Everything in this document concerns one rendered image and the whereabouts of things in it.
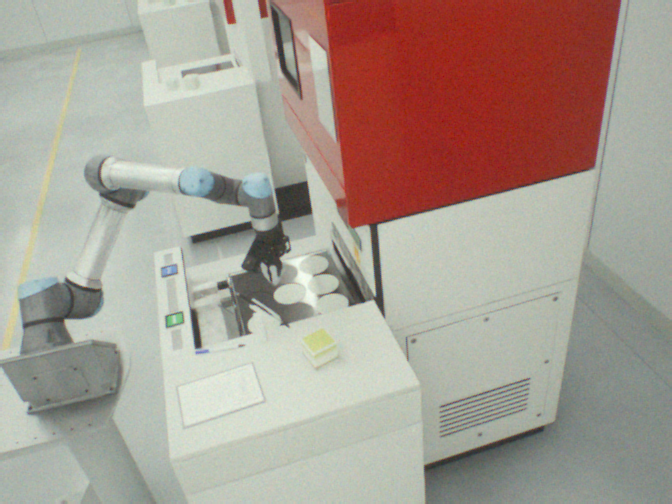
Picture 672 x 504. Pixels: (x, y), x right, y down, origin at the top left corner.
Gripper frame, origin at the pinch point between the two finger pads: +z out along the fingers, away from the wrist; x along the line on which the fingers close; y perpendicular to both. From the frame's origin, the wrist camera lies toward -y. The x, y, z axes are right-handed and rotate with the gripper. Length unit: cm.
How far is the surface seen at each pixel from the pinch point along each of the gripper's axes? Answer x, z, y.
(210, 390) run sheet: -8.8, 2.7, -40.0
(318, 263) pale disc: 0.5, 9.3, 24.1
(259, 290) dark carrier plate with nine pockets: 10.5, 9.4, 4.0
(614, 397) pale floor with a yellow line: -94, 100, 91
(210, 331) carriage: 14.4, 11.4, -16.7
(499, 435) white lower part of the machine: -60, 88, 43
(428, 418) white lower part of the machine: -40, 64, 21
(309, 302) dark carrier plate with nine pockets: -7.9, 9.4, 5.9
